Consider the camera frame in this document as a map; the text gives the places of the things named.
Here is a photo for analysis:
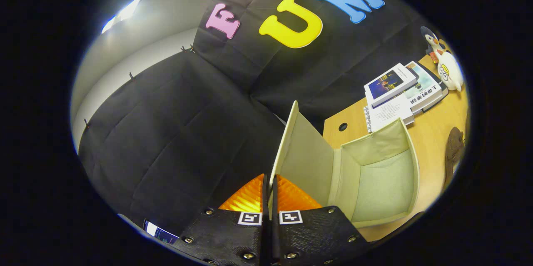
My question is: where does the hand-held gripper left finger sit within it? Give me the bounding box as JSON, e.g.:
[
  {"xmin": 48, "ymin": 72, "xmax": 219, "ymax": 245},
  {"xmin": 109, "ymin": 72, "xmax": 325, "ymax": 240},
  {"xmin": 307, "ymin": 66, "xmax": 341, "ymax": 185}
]
[{"xmin": 173, "ymin": 173, "xmax": 271, "ymax": 266}]

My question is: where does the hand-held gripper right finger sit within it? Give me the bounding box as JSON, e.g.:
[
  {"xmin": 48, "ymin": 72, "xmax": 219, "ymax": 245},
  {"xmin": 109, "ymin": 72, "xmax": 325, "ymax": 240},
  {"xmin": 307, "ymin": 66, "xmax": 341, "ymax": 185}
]
[{"xmin": 271, "ymin": 174, "xmax": 371, "ymax": 266}]

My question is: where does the green fabric storage box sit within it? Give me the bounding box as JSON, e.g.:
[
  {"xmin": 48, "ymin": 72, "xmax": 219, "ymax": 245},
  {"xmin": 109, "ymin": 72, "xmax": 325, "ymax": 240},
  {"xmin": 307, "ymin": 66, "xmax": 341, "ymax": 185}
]
[{"xmin": 269, "ymin": 100, "xmax": 420, "ymax": 229}]

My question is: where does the brown fuzzy shoe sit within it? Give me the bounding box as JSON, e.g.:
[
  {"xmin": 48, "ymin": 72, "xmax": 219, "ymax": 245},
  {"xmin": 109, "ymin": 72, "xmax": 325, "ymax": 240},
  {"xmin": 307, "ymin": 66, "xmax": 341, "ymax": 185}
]
[{"xmin": 444, "ymin": 127, "xmax": 465, "ymax": 187}]

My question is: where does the lit screen device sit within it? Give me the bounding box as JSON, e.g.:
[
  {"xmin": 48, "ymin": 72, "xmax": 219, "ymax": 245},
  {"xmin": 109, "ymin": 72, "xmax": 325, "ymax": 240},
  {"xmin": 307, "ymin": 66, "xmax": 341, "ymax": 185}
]
[{"xmin": 143, "ymin": 219, "xmax": 179, "ymax": 245}]

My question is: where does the black backdrop cloth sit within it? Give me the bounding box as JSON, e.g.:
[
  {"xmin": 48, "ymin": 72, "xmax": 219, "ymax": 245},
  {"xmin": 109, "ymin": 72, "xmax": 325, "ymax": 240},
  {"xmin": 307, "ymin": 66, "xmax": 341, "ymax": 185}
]
[{"xmin": 77, "ymin": 0, "xmax": 442, "ymax": 237}]

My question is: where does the white text-cover book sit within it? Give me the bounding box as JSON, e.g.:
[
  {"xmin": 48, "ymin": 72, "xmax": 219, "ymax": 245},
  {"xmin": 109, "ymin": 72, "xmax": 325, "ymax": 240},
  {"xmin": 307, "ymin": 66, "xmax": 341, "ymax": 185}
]
[{"xmin": 364, "ymin": 93, "xmax": 415, "ymax": 133}]

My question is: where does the small white photo-cover book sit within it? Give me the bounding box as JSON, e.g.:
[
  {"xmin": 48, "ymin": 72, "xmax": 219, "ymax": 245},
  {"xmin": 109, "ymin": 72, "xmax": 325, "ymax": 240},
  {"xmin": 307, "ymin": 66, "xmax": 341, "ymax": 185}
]
[{"xmin": 364, "ymin": 63, "xmax": 419, "ymax": 108}]

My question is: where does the black book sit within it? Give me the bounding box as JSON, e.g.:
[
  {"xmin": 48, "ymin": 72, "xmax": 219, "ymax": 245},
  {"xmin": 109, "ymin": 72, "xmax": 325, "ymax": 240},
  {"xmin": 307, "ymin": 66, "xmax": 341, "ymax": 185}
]
[{"xmin": 421, "ymin": 83, "xmax": 449, "ymax": 112}]

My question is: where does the white round plush toy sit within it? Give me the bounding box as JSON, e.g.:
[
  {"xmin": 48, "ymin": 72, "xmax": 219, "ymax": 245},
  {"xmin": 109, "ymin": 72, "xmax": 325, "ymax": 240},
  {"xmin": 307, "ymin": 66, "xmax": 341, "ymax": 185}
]
[{"xmin": 435, "ymin": 51, "xmax": 464, "ymax": 92}]

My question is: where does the penguin plush toy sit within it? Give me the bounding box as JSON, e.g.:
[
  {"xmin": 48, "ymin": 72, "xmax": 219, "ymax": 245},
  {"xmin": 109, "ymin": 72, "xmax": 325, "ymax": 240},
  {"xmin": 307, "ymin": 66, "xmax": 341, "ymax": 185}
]
[{"xmin": 420, "ymin": 26, "xmax": 446, "ymax": 65}]

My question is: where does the large ceiling light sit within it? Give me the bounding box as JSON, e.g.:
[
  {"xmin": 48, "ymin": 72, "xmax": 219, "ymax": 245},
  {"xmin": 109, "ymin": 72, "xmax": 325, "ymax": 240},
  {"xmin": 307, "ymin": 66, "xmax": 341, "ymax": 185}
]
[{"xmin": 101, "ymin": 0, "xmax": 145, "ymax": 34}]

